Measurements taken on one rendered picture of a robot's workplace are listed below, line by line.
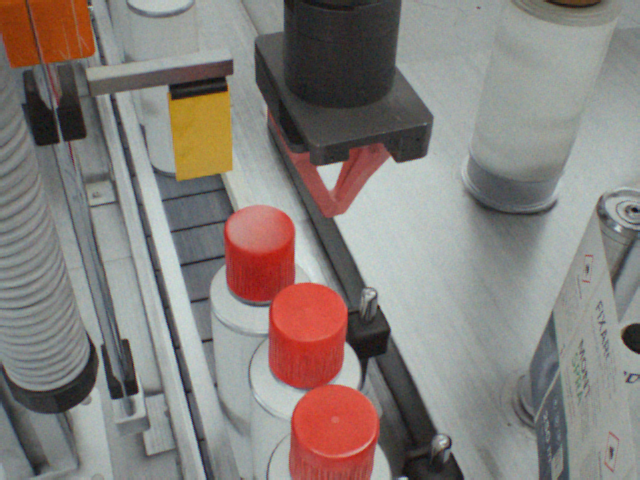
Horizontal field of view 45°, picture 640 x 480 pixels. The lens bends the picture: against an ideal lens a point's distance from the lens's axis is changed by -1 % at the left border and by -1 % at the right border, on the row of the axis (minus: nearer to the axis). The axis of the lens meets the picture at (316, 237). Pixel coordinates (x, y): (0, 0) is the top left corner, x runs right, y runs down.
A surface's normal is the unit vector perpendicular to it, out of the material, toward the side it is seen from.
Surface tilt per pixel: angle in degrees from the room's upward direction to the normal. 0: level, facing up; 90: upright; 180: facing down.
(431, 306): 0
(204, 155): 90
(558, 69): 87
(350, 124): 1
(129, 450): 0
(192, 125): 90
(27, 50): 90
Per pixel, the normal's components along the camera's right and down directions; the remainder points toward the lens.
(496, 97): -0.89, 0.30
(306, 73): -0.62, 0.56
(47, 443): 0.32, 0.69
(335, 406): 0.04, -0.65
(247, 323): -0.15, 0.00
